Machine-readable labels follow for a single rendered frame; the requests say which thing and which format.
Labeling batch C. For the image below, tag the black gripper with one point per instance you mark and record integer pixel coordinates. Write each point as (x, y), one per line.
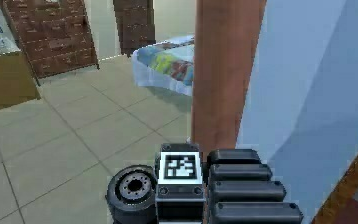
(132, 193)

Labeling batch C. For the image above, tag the bed with colourful blanket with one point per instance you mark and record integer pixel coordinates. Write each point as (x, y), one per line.
(168, 65)

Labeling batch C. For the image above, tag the olive brown cupboard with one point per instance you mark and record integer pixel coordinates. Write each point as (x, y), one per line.
(8, 81)

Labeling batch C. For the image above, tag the tall brown chest of drawers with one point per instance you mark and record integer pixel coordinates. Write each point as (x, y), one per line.
(135, 25)

